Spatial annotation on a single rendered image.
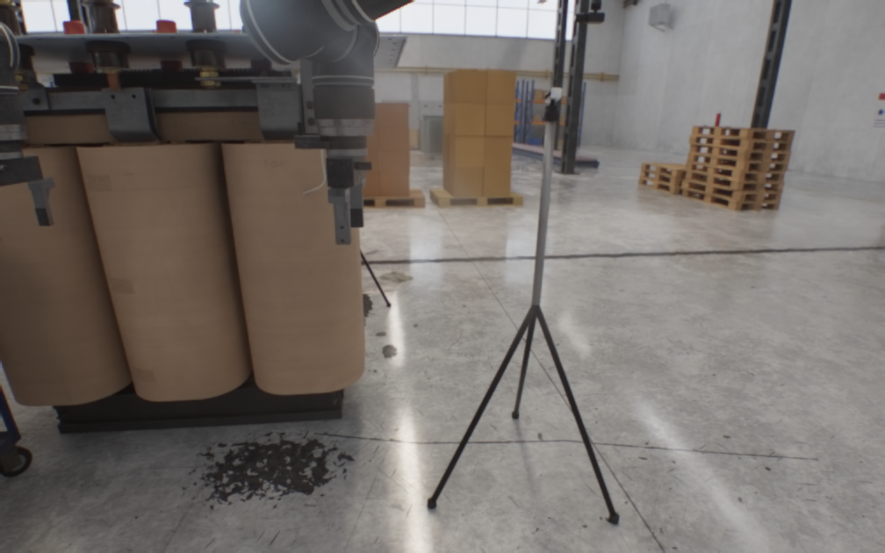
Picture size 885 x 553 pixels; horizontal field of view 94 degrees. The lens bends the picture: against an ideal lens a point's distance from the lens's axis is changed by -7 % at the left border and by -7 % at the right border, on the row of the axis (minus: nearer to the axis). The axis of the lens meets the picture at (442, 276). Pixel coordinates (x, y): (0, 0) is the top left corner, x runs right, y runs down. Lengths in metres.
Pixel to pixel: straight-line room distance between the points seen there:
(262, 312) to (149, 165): 0.56
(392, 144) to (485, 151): 1.22
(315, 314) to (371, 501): 0.63
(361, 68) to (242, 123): 0.84
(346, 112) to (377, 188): 5.35
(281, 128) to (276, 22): 0.82
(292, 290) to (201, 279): 0.30
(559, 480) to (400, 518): 0.55
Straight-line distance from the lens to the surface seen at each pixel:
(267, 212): 1.49
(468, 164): 6.12
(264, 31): 0.70
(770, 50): 13.77
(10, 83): 1.19
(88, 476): 2.01
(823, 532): 1.89
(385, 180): 6.13
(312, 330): 1.59
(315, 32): 0.69
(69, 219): 1.81
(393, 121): 6.09
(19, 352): 2.01
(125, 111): 1.63
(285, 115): 1.48
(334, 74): 0.82
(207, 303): 1.67
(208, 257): 1.63
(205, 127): 1.64
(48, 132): 1.86
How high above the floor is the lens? 1.15
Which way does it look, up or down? 20 degrees down
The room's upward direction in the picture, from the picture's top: 1 degrees clockwise
